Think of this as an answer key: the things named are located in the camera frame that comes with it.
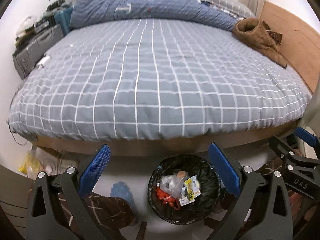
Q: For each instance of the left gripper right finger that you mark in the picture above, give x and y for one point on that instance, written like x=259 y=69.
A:
x=261 y=208

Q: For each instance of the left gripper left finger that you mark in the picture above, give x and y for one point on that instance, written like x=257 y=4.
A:
x=45 y=217

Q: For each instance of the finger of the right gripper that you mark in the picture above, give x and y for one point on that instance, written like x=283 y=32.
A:
x=306 y=136
x=284 y=152

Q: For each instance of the yellow white snack packet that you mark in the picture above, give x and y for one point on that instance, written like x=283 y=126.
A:
x=190 y=191

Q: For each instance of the red plastic bag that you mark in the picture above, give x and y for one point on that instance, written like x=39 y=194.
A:
x=167 y=199

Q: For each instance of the black lined trash bin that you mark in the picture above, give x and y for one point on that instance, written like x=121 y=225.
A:
x=210 y=187

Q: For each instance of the person's right hand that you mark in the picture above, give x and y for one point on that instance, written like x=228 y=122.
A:
x=296 y=202

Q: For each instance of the yellow plastic bag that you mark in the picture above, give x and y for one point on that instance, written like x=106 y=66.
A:
x=31 y=165

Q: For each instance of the blue fluffy slipper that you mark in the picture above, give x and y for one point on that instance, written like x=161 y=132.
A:
x=121 y=190

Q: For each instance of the brown paper tag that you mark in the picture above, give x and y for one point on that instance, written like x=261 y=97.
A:
x=182 y=175

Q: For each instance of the wooden headboard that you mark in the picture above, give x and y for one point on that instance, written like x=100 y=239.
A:
x=300 y=42

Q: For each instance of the brown fleece jacket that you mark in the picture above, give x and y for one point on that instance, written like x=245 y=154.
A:
x=258 y=35

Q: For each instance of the grey checked pillow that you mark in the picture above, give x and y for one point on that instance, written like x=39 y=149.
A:
x=233 y=8

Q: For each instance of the grey checked bed sheet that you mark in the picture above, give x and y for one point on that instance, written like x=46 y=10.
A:
x=154 y=79

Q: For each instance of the white charger adapter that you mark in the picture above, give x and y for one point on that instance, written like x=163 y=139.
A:
x=42 y=63

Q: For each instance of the grey suitcase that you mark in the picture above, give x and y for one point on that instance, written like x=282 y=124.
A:
x=26 y=59

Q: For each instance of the teal plastic stool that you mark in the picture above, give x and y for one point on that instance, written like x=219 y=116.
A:
x=63 y=18

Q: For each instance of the blue quilted duvet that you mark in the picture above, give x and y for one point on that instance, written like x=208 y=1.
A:
x=91 y=12

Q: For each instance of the wooden bed frame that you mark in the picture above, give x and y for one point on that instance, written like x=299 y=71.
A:
x=145 y=148

